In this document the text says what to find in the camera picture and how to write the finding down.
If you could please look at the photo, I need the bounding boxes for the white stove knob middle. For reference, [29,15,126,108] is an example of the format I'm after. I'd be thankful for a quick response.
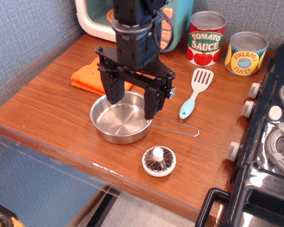
[242,101,254,118]

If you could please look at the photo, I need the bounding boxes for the small steel frying pan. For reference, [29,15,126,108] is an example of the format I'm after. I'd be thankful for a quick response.
[90,91,200,145]

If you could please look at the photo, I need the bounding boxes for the folded orange cloth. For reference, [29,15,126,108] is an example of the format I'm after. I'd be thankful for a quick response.
[70,56,134,96]

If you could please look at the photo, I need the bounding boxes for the white stove knob lower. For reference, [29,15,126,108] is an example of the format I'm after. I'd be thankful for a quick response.
[227,141,240,162]

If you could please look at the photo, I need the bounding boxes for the orange microwave turntable plate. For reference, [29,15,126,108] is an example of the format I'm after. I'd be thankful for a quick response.
[106,9,114,23]

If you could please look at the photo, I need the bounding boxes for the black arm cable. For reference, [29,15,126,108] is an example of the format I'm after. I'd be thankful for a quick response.
[152,10,175,52]

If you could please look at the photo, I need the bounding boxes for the white spatula teal handle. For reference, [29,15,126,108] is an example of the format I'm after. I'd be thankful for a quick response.
[179,68,214,119]

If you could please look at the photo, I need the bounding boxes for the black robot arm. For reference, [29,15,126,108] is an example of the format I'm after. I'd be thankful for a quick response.
[96,0,175,120]

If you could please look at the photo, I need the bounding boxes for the tomato sauce can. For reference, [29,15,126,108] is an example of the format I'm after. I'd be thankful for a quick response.
[186,11,227,66]

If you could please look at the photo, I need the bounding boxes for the pineapple slices can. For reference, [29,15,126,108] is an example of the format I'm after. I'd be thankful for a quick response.
[224,31,268,77]

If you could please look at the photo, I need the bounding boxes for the black toy stove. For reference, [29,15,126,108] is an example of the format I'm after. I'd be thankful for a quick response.
[195,43,284,227]

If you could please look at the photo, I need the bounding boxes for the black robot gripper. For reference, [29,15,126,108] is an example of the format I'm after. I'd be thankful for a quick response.
[96,26,175,120]

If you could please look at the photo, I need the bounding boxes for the white stove knob upper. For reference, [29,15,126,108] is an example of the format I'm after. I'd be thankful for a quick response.
[248,83,261,100]

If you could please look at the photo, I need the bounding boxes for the white stove knob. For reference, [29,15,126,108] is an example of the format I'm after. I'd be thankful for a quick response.
[227,141,240,162]
[248,83,261,100]
[242,101,254,118]

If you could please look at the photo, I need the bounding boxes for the teal toy microwave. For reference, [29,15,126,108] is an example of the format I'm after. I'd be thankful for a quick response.
[75,0,194,52]

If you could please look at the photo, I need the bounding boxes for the white toy mushroom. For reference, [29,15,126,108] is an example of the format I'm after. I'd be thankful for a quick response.
[142,146,177,177]

